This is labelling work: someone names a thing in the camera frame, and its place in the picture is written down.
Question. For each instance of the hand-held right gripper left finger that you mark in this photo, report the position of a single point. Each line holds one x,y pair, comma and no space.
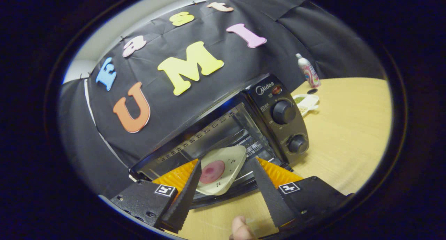
186,201

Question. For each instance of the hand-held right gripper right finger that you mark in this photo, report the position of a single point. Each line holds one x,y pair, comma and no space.
270,194

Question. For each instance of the pink ham slice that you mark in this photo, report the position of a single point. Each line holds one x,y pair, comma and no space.
212,171

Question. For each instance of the white square plate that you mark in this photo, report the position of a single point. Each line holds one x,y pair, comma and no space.
233,160

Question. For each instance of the black electric oven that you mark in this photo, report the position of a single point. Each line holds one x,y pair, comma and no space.
259,100

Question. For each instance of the black oven knob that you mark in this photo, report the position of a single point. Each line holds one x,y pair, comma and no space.
284,111
298,144

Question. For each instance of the white divided snack tray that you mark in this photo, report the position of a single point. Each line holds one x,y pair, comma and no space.
308,102

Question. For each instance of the pink label drink bottle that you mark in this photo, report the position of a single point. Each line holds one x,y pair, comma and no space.
309,72

